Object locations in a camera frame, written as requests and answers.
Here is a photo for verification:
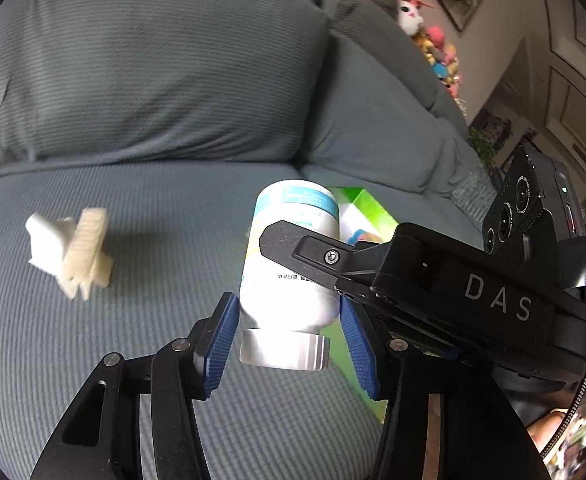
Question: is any pile of colourful plush toys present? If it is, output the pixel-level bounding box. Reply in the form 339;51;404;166
410;22;466;98

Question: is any green potted plant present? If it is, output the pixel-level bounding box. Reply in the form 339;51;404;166
465;110;516;181

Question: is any white bottle blue label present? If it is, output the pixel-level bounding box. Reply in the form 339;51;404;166
239;180;342;372

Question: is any green cardboard box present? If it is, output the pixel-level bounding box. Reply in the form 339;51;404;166
332;186;401;428

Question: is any grey sofa back cushion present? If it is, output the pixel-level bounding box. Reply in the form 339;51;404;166
0;0;331;176
298;0;484;201

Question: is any white plush toy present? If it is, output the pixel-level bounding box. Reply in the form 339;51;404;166
395;0;436;36

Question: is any white panelled door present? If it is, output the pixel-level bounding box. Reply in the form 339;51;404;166
523;0;586;201

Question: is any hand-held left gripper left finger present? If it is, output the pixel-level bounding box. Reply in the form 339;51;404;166
29;291;240;480

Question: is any white plastic hair clip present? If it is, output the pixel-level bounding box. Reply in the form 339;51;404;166
25;206;114;302

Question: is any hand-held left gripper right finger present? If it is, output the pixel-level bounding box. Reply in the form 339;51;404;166
339;295;548;480

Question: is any grey sofa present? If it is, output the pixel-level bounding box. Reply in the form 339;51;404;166
0;0;498;480

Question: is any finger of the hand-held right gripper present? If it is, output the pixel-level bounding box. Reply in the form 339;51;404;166
258;219;398;292

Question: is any person's right forearm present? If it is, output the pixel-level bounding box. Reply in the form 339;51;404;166
525;409;574;456

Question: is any black braided cable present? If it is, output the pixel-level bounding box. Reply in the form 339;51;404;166
538;280;586;461

